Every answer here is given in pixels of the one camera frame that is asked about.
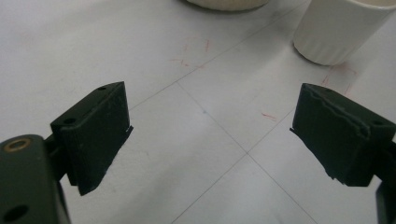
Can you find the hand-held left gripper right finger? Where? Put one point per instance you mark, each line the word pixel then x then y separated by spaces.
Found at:
pixel 336 137

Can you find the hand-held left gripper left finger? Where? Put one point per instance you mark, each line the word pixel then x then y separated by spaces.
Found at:
pixel 93 140

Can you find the white ribbed cup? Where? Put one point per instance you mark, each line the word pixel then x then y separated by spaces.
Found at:
pixel 334 29

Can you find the cream bowl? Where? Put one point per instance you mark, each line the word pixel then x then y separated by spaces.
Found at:
pixel 229 3

